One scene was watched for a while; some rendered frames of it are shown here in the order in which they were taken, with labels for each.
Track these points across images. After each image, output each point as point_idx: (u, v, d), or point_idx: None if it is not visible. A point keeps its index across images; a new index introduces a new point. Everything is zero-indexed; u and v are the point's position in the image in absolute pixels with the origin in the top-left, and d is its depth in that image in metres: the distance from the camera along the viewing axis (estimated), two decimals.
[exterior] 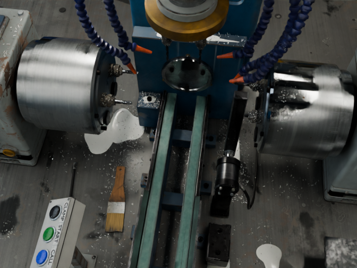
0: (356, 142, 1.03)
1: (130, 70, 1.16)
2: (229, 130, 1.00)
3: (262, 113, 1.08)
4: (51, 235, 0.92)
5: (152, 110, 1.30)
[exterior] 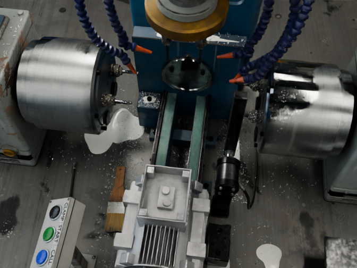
0: (356, 142, 1.03)
1: (130, 70, 1.16)
2: (229, 130, 1.00)
3: (262, 113, 1.08)
4: (51, 235, 0.92)
5: (152, 110, 1.30)
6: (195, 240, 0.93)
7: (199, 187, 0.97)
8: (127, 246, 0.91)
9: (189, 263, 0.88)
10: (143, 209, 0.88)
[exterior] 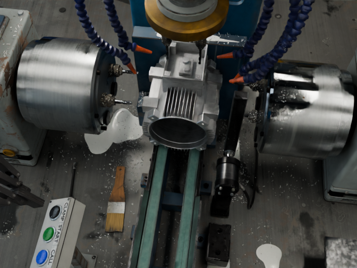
0: (356, 142, 1.03)
1: (130, 70, 1.16)
2: (229, 130, 1.00)
3: (262, 113, 1.08)
4: (51, 235, 0.92)
5: None
6: (210, 103, 1.11)
7: (213, 65, 1.15)
8: (153, 106, 1.09)
9: (205, 117, 1.06)
10: (168, 71, 1.06)
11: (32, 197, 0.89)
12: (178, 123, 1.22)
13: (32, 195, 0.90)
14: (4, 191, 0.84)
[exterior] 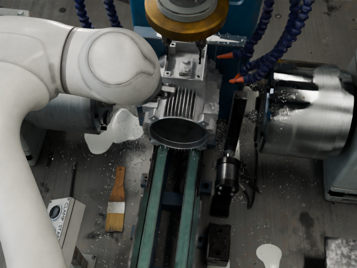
0: (356, 142, 1.03)
1: None
2: (229, 130, 1.00)
3: (262, 113, 1.08)
4: None
5: None
6: (210, 103, 1.11)
7: (213, 64, 1.15)
8: (154, 107, 1.09)
9: (205, 116, 1.06)
10: (168, 71, 1.06)
11: None
12: (178, 123, 1.22)
13: None
14: None
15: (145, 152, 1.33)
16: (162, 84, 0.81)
